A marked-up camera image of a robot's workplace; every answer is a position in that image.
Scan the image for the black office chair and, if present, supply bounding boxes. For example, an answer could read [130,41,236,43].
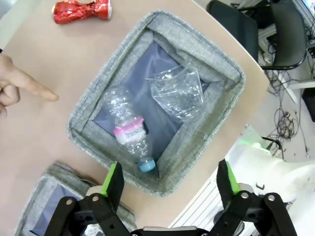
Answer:
[206,0,309,71]

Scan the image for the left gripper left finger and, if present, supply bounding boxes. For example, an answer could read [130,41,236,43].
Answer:
[44,162,130,236]

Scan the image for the person's left hand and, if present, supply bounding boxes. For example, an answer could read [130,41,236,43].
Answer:
[0,54,60,118]

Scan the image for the crushed pink-label plastic bottle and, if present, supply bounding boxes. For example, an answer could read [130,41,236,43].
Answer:
[102,86,157,173]

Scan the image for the clear plastic cup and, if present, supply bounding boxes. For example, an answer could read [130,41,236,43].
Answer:
[144,67,205,121]

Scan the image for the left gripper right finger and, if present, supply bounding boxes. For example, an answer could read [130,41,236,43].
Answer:
[209,159,298,236]

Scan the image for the grey fabric basket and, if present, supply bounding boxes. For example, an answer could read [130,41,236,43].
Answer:
[14,161,137,236]
[66,9,246,197]

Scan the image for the tangled black floor cables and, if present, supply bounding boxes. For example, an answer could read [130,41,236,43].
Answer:
[260,71,311,158]

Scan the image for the crushed red soda can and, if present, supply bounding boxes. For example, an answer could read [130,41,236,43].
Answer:
[51,0,113,25]

